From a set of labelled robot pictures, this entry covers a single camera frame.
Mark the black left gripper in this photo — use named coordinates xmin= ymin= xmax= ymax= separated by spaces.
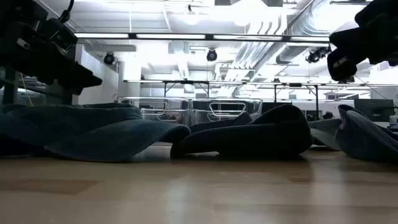
xmin=0 ymin=17 xmax=103 ymax=96

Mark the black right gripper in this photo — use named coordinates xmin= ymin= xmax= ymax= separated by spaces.
xmin=328 ymin=24 xmax=398 ymax=67

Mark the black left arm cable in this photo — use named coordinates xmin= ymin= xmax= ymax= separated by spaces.
xmin=58 ymin=0 xmax=75 ymax=24

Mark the black monitor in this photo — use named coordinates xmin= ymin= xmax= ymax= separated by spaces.
xmin=353 ymin=98 xmax=395 ymax=123

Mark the yellow hanging cable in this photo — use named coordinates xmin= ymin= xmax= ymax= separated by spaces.
xmin=19 ymin=73 xmax=34 ymax=107

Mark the blue denim cap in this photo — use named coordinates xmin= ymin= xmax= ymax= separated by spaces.
xmin=335 ymin=104 xmax=398 ymax=164
xmin=308 ymin=118 xmax=343 ymax=152
xmin=40 ymin=119 xmax=192 ymax=163
xmin=170 ymin=104 xmax=313 ymax=160
xmin=0 ymin=103 xmax=144 ymax=156

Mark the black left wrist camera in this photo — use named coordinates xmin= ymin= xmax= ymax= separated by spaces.
xmin=39 ymin=17 xmax=78 ymax=54

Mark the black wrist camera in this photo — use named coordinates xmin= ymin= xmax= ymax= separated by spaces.
xmin=39 ymin=17 xmax=78 ymax=54
xmin=326 ymin=48 xmax=358 ymax=84

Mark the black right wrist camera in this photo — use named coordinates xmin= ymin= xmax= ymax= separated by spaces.
xmin=326 ymin=48 xmax=358 ymax=84

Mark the background rig frame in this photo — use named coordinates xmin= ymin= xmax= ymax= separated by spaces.
xmin=123 ymin=79 xmax=398 ymax=104

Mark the clear plastic bin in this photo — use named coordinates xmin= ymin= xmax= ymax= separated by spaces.
xmin=189 ymin=98 xmax=264 ymax=125
xmin=116 ymin=95 xmax=192 ymax=127

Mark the overhead LED light bar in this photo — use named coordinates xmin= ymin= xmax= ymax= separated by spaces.
xmin=73 ymin=32 xmax=331 ymax=43

